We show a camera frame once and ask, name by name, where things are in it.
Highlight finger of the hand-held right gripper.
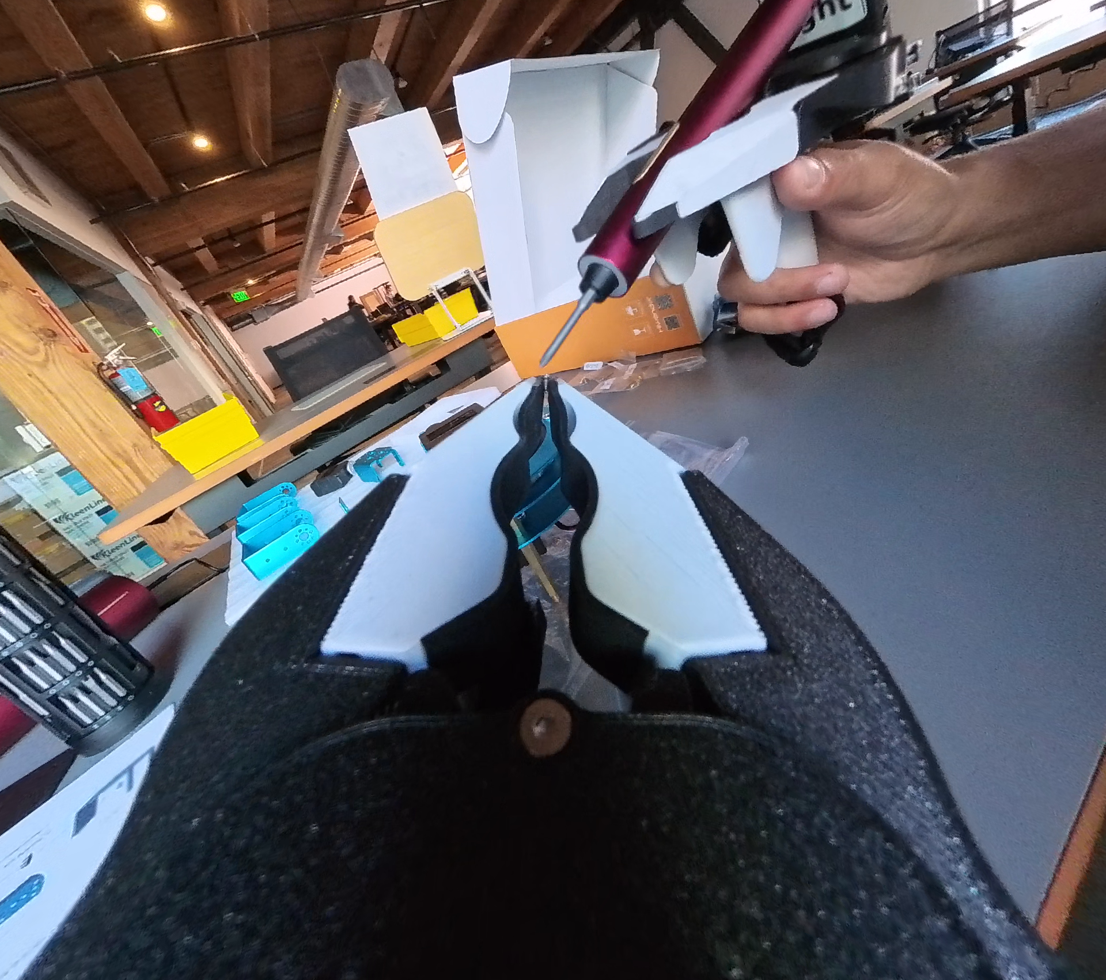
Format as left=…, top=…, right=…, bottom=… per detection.
left=572, top=123, right=679, bottom=244
left=633, top=75, right=841, bottom=240

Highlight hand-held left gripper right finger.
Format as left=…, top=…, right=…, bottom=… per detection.
left=546, top=379, right=767, bottom=705

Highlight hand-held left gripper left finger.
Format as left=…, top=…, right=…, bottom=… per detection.
left=321, top=379, right=547, bottom=696

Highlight red electric screwdriver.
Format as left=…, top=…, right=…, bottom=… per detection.
left=540, top=0, right=822, bottom=370

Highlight blue toy robot arm base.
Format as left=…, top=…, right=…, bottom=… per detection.
left=514, top=379, right=597, bottom=605

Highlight person's right forearm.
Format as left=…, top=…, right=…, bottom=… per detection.
left=959, top=94, right=1106, bottom=294

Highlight far work desk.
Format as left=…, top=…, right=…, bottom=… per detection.
left=864, top=17, right=1106, bottom=139

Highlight grey desk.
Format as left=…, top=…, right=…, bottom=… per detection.
left=0, top=255, right=1106, bottom=951

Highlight person's right hand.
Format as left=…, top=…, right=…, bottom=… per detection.
left=715, top=136, right=971, bottom=337

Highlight white and orange cardboard box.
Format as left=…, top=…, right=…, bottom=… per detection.
left=453, top=51, right=705, bottom=377

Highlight clear plastic bag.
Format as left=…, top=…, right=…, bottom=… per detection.
left=648, top=431, right=748, bottom=480

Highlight small clear screw bags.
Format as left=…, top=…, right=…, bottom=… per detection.
left=574, top=356, right=705, bottom=394

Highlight yellow and white cardboard panel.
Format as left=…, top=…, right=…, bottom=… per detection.
left=348, top=108, right=482, bottom=303

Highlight white foam tray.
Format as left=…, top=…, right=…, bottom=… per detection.
left=225, top=427, right=407, bottom=627

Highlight wooden table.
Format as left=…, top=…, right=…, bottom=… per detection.
left=99, top=319, right=498, bottom=545

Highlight dark screen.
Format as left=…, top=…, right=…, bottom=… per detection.
left=263, top=306, right=390, bottom=402

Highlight large yellow bin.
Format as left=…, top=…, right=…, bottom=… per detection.
left=154, top=397, right=260, bottom=476

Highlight red fire extinguisher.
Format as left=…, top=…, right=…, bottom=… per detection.
left=97, top=345, right=178, bottom=432

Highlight dark red case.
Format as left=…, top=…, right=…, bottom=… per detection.
left=82, top=576, right=161, bottom=640

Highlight printed window sign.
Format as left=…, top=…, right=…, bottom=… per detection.
left=0, top=453, right=165, bottom=584

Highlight black screwdriver bit holder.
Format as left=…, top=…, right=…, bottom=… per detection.
left=0, top=526, right=174, bottom=757

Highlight wooden pillar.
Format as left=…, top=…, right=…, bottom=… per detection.
left=0, top=237, right=209, bottom=558

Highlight printed instruction sheet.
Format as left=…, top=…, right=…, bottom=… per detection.
left=0, top=704, right=183, bottom=980

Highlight blue U-shaped bracket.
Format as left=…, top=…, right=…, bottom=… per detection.
left=350, top=445, right=407, bottom=484

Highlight white metal frame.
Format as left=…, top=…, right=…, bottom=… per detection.
left=429, top=274, right=480, bottom=337

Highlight silver air duct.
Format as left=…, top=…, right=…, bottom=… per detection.
left=296, top=58, right=403, bottom=303

